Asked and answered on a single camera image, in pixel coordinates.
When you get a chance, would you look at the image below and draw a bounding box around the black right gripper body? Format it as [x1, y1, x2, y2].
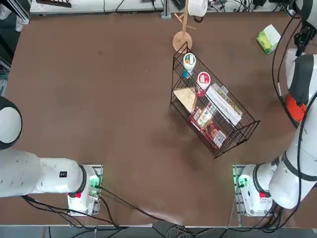
[300, 26, 317, 42]

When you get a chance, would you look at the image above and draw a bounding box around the wooden mug tree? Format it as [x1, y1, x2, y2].
[172, 0, 197, 54]

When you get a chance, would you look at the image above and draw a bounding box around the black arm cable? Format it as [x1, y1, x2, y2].
[271, 14, 304, 128]

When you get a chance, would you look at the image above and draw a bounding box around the white jar red lid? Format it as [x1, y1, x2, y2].
[196, 71, 211, 97]

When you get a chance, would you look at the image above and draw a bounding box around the black wire shelf rack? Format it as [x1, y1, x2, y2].
[170, 41, 261, 160]

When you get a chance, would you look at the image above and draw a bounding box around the red biscuit packet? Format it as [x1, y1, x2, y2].
[189, 116, 227, 151]

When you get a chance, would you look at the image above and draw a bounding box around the aluminium frame post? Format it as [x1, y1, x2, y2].
[160, 0, 172, 19]

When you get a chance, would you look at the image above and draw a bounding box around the wrapped triangle sandwich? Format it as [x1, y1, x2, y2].
[172, 86, 199, 114]

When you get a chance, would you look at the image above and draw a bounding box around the white mug black handle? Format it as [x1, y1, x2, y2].
[187, 0, 209, 24]

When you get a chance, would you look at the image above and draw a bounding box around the green tissue pack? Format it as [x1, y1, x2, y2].
[256, 24, 282, 55]

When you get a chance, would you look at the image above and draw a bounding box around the green connector board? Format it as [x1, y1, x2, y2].
[88, 175, 103, 196]
[234, 173, 249, 189]

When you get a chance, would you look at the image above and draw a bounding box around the black base cable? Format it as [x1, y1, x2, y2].
[95, 184, 179, 223]

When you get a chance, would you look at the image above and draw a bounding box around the orange round bin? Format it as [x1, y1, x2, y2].
[286, 95, 308, 124]

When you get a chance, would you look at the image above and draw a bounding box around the white jar green lid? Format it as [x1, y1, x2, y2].
[182, 53, 197, 79]

